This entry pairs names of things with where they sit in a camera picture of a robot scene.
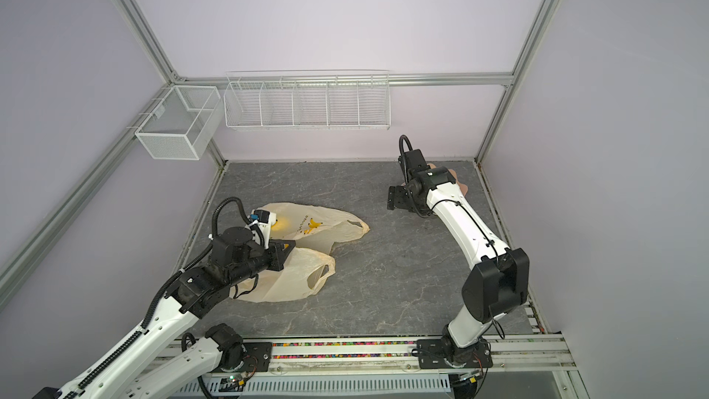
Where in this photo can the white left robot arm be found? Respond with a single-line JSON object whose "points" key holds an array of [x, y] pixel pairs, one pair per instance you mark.
{"points": [[183, 300]]}

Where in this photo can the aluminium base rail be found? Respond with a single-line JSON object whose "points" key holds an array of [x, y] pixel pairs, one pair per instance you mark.
{"points": [[361, 366]]}

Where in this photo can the small white wire basket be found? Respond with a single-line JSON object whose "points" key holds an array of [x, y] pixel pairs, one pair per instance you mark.
{"points": [[182, 124]]}

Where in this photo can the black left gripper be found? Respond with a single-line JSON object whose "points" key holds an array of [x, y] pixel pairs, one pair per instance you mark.
{"points": [[278, 254]]}

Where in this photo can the banana print plastic bag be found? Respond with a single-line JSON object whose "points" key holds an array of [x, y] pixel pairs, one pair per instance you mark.
{"points": [[315, 230]]}

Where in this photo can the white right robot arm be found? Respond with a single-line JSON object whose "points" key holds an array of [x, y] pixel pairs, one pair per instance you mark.
{"points": [[498, 280]]}

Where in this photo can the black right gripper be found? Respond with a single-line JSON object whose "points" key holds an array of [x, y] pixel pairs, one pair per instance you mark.
{"points": [[397, 199]]}

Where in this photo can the long white wire basket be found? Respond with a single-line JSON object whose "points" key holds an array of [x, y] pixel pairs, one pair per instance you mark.
{"points": [[308, 99]]}

